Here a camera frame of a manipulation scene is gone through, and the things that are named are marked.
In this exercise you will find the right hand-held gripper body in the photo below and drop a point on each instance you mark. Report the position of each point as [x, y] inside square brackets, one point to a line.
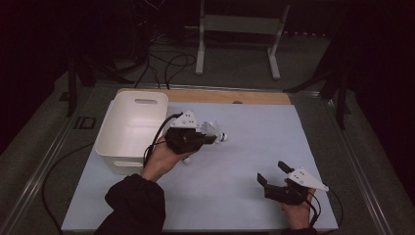
[287, 196]

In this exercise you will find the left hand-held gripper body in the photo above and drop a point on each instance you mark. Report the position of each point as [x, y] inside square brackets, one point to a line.
[184, 138]

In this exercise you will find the white plastic bin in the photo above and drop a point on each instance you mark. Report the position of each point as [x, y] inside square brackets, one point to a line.
[127, 130]

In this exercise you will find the person's right hand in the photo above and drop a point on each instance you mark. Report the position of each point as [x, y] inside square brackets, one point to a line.
[298, 217]

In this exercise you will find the person's left hand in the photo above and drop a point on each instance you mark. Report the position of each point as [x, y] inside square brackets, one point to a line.
[160, 161]

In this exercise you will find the pale table mat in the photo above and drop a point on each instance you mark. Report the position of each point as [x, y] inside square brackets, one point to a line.
[228, 196]

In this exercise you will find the black tripod stand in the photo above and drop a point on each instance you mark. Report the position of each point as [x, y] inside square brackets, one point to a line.
[71, 84]
[341, 98]

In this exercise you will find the white metal stand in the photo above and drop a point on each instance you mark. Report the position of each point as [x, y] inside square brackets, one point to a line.
[241, 24]

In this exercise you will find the aluminium frame rail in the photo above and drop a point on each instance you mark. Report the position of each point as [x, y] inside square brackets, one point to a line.
[359, 176]
[36, 182]

